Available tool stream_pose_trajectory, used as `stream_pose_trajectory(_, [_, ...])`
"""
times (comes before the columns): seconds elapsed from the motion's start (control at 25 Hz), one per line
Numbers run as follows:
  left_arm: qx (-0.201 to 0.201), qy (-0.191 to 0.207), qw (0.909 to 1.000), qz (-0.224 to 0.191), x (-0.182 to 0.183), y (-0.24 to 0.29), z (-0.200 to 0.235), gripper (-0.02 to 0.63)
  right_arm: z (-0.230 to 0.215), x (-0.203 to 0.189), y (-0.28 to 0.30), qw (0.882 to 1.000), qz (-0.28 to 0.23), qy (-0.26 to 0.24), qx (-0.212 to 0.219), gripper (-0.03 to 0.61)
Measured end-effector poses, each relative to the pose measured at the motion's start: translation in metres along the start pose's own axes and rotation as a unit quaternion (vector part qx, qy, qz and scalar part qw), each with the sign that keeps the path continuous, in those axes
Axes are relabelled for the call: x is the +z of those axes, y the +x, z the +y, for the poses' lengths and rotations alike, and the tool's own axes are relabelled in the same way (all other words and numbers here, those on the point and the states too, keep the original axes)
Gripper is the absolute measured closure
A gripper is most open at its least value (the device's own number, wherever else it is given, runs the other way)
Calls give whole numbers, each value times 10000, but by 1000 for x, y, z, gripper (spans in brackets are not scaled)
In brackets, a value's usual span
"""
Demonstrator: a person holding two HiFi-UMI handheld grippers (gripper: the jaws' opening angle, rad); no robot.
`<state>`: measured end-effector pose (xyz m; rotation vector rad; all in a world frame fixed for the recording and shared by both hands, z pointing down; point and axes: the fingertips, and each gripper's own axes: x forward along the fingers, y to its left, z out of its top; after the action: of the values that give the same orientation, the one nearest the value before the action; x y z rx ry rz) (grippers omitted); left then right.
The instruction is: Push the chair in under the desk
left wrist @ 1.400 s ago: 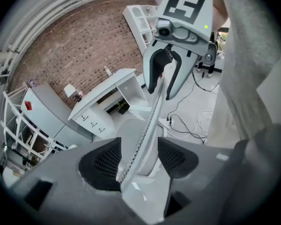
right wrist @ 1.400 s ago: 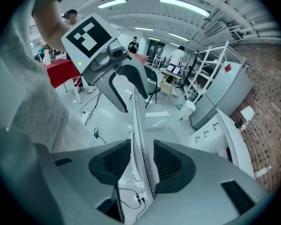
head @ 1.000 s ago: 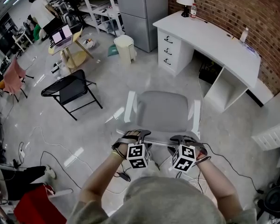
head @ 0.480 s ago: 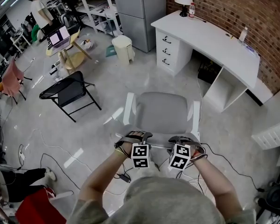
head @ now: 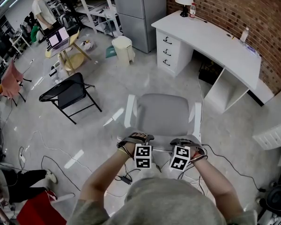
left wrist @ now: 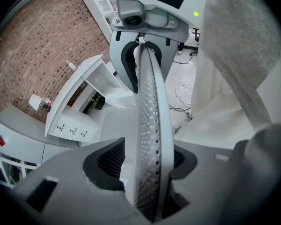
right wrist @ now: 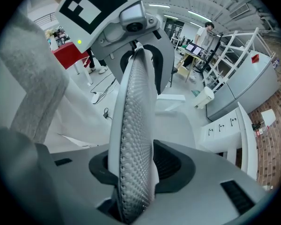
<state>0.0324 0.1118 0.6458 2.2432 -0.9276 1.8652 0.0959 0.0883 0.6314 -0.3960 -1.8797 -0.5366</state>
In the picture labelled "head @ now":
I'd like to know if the green dustpan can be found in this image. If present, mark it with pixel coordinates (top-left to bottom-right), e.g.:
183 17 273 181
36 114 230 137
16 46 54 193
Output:
105 45 118 59

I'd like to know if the round wooden table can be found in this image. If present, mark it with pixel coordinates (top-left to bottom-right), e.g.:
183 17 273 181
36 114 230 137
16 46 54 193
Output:
44 29 92 76

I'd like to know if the black folding chair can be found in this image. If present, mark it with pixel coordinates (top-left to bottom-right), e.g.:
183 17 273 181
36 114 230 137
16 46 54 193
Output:
38 72 103 125

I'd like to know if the white cable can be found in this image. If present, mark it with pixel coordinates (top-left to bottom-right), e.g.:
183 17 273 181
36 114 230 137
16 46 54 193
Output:
25 130 93 173

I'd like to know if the grey refrigerator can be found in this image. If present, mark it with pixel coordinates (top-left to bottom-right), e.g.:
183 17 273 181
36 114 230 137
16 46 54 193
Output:
110 0 167 54

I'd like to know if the red tablecloth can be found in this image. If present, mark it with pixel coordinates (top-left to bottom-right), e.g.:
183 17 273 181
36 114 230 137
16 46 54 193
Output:
16 191 67 225

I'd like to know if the white desk with drawers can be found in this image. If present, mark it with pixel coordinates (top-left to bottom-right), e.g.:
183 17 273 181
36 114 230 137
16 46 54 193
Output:
151 10 262 114

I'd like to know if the person's grey shirt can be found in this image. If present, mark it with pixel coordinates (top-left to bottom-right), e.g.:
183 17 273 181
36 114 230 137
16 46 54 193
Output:
67 177 258 225

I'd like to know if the white low bench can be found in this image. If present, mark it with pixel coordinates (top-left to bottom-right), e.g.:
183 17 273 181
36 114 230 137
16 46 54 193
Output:
247 78 275 107

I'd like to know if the red label water bottle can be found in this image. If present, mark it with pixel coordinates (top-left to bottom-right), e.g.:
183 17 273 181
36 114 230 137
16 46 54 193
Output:
189 3 197 20

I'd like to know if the white plastic bag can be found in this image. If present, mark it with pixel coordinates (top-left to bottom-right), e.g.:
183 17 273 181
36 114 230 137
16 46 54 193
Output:
79 40 94 51

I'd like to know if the clear plastic storage box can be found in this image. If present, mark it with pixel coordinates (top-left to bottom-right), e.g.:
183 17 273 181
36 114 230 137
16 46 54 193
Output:
49 62 67 84

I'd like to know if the white shelving rack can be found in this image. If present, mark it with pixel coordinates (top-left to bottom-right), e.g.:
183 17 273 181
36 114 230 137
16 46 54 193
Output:
58 0 124 38

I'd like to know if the long black floor cable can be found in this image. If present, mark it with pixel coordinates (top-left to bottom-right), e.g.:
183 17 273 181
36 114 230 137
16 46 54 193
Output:
201 144 266 193

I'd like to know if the open laptop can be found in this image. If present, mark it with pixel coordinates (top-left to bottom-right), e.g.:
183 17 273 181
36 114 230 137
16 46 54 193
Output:
46 26 70 50

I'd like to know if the person's left hand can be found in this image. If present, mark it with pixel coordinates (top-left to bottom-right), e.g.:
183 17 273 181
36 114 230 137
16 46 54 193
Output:
117 132 155 159

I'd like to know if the white cabinet with cubby shelves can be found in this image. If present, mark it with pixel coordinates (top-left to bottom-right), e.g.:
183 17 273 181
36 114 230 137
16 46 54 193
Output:
252 120 281 167

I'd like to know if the cream pedal trash bin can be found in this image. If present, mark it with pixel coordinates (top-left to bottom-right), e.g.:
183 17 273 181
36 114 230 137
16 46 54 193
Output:
111 35 136 67

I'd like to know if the clear plastic water bottle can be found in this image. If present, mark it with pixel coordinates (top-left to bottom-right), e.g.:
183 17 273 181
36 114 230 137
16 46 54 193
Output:
240 27 250 44

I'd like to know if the person's right forearm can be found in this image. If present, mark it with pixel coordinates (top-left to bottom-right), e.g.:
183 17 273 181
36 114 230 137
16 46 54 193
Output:
191 155 244 220

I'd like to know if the grey white armchair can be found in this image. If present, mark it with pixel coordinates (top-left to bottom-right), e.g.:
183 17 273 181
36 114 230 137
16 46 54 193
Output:
117 93 203 153

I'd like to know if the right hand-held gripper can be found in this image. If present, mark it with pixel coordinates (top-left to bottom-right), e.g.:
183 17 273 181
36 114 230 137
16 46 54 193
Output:
169 145 191 172

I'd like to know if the person's right hand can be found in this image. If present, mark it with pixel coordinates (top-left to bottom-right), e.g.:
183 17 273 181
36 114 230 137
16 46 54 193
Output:
170 138 208 164

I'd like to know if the black power adapter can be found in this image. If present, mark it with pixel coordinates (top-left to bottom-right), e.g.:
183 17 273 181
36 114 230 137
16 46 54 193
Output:
114 174 133 185

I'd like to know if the person's left forearm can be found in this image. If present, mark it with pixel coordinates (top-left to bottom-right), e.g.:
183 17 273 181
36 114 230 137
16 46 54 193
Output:
79 148 132 210

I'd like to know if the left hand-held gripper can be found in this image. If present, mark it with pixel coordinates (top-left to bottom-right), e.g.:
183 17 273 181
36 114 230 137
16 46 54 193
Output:
133 143 153 170

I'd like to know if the blue wet wipes packet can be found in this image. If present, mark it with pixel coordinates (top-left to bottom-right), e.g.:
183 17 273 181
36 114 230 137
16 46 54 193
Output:
244 43 259 56

